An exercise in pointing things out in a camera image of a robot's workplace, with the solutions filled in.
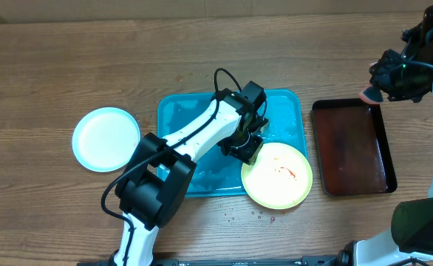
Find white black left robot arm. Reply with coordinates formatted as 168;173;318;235
100;81;268;265

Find light blue plate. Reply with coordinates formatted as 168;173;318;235
72;107;140;172

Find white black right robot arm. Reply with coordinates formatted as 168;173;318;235
333;5;433;266

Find dark brown rectangular tray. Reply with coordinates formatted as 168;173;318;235
311;98;398;197

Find yellow plate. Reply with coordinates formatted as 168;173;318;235
241;143;313;210

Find pink green round sponge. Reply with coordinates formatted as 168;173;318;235
358;61;384;104

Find teal plastic tray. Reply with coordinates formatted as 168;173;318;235
156;88;309;198

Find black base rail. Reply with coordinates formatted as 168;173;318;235
76;254;347;266

